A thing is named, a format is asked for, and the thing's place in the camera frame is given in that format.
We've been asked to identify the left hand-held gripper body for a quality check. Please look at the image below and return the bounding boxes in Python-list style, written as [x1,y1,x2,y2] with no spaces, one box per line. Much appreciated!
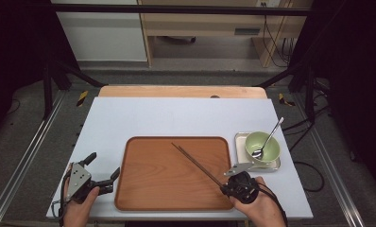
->
[64,161,99,204]

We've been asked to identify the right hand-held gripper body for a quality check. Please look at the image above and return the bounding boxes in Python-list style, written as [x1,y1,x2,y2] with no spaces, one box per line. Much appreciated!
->
[223,162,261,205]

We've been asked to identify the metal spoon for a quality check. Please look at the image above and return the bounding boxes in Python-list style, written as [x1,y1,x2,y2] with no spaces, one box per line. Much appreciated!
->
[251,116,285,160]

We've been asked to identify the small steel tray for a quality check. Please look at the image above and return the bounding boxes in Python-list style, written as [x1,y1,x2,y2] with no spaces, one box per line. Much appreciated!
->
[233,131,282,173]

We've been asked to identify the green bowl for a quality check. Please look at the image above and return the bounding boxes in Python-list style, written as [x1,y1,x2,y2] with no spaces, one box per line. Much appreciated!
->
[244,131,282,165]

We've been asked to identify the brown wooden tray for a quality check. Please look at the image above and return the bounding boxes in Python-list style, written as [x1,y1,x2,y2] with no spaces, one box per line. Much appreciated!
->
[114,135,235,212]

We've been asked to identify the person's right hand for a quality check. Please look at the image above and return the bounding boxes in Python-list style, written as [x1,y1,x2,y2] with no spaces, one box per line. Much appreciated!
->
[229,176,288,227]

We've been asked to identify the person's left hand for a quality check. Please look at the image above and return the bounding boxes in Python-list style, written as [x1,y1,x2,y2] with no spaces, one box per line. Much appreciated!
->
[62,185,101,227]

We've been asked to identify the yellow black tape strip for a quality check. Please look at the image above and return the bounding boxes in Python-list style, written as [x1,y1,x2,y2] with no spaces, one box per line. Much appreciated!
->
[76,90,90,108]
[278,93,297,107]

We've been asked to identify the black metal stand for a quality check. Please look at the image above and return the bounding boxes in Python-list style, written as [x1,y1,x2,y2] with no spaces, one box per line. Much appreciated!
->
[43,53,107,120]
[256,60,317,122]

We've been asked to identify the white table board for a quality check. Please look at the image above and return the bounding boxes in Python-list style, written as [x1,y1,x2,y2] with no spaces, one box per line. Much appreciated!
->
[45,96,314,220]

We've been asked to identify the light wooden table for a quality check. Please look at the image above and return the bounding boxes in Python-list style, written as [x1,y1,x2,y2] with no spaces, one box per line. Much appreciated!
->
[97,84,268,99]

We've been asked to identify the white cabinet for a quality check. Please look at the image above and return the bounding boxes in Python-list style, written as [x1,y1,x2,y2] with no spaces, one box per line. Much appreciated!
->
[51,0,148,62]

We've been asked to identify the black curtain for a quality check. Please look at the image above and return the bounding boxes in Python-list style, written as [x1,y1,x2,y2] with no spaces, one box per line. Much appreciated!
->
[0,0,80,143]
[291,0,376,200]

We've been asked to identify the light wooden desk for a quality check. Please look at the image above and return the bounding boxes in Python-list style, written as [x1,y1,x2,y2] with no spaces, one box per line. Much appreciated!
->
[137,0,315,68]

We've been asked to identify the black horizontal bar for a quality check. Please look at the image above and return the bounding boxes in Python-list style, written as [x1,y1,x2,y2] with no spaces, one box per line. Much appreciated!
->
[50,3,316,17]

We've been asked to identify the white power outlet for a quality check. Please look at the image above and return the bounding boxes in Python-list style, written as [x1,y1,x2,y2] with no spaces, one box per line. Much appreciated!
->
[255,0,282,8]

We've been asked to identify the left hand-held gripper cable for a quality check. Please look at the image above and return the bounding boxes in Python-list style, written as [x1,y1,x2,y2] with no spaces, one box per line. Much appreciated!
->
[52,171,73,227]

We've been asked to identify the hand-held gripper cable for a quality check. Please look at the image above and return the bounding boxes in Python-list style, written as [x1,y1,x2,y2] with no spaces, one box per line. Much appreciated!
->
[256,182,289,227]
[52,171,73,227]

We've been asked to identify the right hand-held gripper cable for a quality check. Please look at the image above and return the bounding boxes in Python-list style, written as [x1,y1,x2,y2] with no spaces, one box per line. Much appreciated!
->
[256,182,289,227]

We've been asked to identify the aluminium floor rail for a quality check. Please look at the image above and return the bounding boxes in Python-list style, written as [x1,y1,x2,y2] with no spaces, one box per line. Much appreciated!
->
[291,93,367,227]
[0,91,66,227]

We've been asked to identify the looped black floor cable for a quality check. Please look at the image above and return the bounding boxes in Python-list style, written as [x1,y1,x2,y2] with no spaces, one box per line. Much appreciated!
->
[293,160,326,193]

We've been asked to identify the thin black floor cable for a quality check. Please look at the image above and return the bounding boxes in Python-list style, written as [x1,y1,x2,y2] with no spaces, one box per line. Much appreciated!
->
[5,98,22,116]

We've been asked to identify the black desk cables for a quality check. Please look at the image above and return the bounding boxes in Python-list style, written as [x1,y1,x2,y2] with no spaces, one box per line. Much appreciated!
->
[263,14,296,69]

